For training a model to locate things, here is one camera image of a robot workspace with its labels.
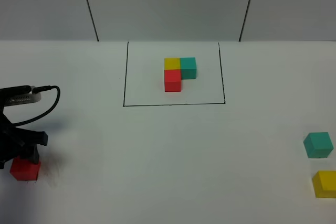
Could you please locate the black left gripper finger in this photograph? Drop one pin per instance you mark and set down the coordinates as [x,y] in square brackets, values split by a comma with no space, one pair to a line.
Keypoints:
[33,154]

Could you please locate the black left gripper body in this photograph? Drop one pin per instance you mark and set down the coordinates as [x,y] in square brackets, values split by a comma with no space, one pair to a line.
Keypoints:
[15,142]

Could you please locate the red template block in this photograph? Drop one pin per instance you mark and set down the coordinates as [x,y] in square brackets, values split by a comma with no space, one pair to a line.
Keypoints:
[172,80]

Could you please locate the yellow template block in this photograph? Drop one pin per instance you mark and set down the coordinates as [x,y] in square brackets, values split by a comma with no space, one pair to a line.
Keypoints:
[172,64]

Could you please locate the teal template block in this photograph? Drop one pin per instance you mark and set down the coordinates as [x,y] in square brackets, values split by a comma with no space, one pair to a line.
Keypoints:
[188,68]

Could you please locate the teal loose block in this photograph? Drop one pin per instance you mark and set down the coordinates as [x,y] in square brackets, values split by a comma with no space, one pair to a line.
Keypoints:
[318,145]

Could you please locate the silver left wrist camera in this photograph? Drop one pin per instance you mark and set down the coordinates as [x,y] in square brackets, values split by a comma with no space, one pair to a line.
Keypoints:
[19,95]

